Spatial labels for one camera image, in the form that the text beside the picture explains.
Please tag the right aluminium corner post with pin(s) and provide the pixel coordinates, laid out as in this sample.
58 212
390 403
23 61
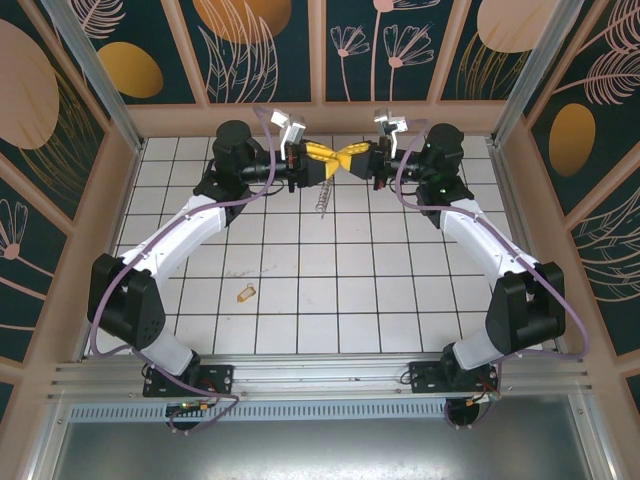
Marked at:
533 75

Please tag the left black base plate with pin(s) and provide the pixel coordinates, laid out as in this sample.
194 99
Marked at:
220 380

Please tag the aluminium side rail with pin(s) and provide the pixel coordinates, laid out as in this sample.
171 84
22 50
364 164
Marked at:
507 200

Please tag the left aluminium corner post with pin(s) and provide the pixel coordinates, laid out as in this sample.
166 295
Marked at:
96 75

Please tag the left small circuit board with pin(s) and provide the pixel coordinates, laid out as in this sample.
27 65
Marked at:
187 408

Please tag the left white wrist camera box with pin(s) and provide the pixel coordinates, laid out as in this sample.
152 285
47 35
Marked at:
292 127

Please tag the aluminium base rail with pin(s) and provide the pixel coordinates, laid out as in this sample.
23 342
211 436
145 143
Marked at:
320 372

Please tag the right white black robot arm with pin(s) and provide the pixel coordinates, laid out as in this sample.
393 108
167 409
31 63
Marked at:
480 240

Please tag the right small circuit board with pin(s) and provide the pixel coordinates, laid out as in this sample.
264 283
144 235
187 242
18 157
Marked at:
482 398

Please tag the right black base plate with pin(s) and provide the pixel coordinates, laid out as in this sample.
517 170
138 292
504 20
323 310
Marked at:
425 380

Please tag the grey metal sheet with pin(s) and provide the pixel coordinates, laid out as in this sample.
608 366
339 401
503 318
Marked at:
320 450

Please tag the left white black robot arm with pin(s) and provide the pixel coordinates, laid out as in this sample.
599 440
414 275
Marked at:
170 240

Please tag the small circuit board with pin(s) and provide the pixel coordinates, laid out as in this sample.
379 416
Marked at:
187 408
482 398

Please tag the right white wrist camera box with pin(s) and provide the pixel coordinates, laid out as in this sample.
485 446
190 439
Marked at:
392 122

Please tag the orange key tag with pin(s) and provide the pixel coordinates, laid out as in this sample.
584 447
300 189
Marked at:
245 295

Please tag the aluminium corner post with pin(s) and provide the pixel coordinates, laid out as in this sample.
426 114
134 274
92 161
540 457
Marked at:
96 75
533 75

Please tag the metal keyring holder with rings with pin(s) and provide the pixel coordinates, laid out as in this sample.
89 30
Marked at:
324 200

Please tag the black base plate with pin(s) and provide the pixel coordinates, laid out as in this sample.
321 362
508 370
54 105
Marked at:
220 380
425 380

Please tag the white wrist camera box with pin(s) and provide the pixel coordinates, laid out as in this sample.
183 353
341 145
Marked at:
392 122
292 127

